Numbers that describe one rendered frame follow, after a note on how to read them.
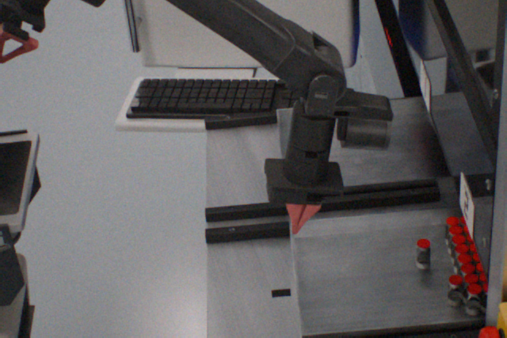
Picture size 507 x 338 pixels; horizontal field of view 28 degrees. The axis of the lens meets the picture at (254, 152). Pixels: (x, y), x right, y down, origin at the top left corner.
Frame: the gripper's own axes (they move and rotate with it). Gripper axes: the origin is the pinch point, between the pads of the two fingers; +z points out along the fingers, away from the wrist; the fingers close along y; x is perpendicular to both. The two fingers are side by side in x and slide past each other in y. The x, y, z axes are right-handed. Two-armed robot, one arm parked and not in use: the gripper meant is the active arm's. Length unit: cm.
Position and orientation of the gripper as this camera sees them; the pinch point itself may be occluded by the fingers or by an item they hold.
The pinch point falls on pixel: (295, 226)
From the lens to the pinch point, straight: 140.7
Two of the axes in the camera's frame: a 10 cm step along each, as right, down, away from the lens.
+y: 9.9, 0.6, 1.1
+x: -0.6, -5.7, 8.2
